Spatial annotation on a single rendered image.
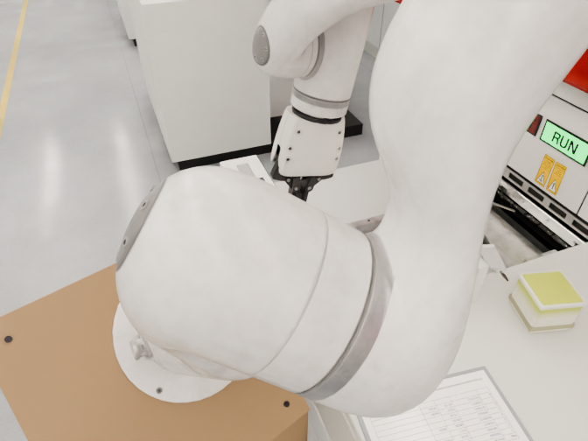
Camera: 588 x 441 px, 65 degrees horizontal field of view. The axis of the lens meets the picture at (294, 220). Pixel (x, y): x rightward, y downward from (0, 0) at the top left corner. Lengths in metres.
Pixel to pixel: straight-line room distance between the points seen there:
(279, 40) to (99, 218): 2.22
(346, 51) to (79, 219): 2.27
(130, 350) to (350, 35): 0.49
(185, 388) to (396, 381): 0.40
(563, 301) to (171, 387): 0.58
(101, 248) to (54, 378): 1.88
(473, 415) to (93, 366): 0.50
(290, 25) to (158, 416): 0.50
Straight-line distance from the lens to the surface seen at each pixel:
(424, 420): 0.70
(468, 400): 0.73
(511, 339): 0.83
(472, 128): 0.26
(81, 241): 2.59
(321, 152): 0.71
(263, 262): 0.25
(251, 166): 1.14
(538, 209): 1.16
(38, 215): 2.87
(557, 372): 0.82
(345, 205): 1.25
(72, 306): 0.66
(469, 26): 0.26
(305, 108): 0.66
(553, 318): 0.83
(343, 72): 0.65
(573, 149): 1.08
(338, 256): 0.28
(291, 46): 0.57
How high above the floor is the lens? 1.57
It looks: 39 degrees down
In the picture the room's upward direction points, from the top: straight up
